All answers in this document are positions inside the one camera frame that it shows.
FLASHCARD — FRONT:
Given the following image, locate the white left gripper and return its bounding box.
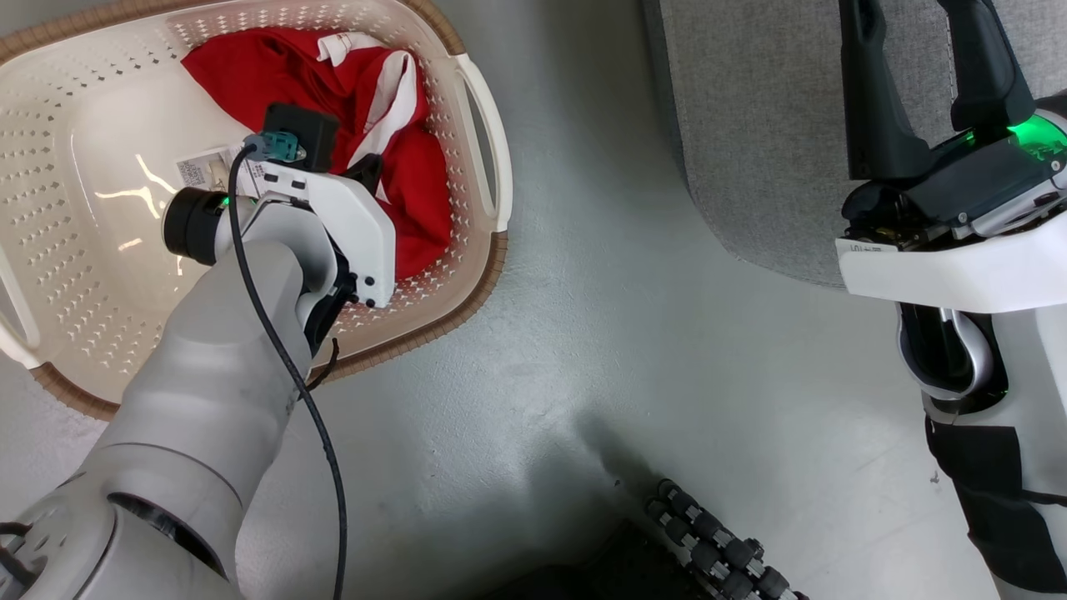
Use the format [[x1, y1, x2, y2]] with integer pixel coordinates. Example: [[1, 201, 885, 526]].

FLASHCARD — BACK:
[[176, 147, 398, 351]]

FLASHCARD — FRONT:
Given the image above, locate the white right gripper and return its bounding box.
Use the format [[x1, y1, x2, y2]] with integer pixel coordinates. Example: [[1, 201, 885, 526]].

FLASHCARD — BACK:
[[836, 0, 1067, 315]]

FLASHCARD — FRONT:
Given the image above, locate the red and white jersey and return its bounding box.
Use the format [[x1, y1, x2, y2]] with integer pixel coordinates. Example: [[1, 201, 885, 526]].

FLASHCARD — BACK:
[[181, 27, 453, 282]]

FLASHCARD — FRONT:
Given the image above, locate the grey fabric sofa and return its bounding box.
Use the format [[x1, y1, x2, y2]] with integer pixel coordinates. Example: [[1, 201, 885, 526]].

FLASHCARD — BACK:
[[642, 0, 1067, 290]]

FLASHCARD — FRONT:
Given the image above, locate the cream plastic laundry basket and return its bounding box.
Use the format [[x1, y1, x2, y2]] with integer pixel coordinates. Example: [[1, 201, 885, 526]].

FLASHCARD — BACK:
[[0, 0, 512, 422]]

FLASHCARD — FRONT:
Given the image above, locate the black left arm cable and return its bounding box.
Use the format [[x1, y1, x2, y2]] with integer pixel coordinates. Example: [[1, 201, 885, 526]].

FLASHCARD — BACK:
[[227, 143, 348, 600]]

